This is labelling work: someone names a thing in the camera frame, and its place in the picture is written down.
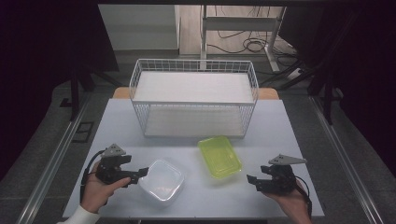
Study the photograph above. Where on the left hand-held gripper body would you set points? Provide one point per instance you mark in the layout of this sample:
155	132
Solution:
109	171

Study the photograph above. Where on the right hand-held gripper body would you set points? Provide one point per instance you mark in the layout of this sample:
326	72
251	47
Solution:
281	182

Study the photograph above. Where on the green plastic container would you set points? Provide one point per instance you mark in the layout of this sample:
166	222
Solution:
220	157

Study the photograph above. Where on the person's left hand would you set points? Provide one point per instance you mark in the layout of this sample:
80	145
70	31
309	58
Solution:
93	193

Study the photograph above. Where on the person's right hand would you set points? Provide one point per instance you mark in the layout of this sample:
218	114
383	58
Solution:
295	207

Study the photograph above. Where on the clear white square container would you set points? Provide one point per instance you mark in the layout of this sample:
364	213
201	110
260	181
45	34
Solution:
162	182

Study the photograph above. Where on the black floor plate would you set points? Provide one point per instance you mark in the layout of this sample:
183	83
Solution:
83	132

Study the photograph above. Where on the wooden table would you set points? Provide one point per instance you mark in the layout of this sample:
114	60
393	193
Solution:
120	92

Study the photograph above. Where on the black metal stand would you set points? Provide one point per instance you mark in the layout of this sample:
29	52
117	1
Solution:
74	93
327	93

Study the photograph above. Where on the white power strip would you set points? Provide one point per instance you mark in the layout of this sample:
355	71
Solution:
295	73

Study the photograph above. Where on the dark curtain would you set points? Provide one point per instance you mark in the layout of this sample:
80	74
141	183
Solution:
37	62
373	77

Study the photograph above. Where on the white cabinet panel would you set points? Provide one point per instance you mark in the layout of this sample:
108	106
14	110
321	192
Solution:
140	26

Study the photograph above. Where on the aluminium floor rail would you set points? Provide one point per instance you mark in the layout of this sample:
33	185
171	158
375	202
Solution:
51	169
345	161

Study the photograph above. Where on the white metal desk frame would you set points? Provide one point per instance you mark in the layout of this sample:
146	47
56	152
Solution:
239	23

